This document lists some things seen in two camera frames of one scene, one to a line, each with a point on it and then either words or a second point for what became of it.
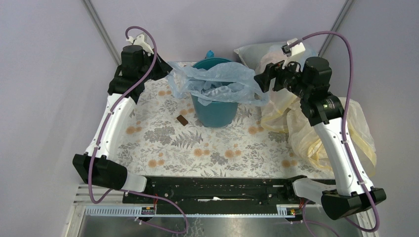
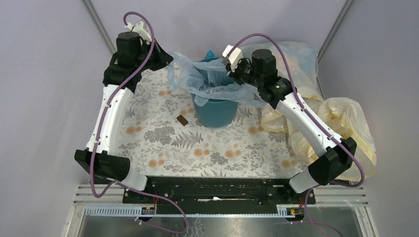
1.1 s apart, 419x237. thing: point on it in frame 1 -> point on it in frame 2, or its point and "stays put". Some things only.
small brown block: (182, 120) stays put
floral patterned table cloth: (161, 138) stays put
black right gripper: (273, 70) -> (234, 75)
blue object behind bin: (210, 54) stays put
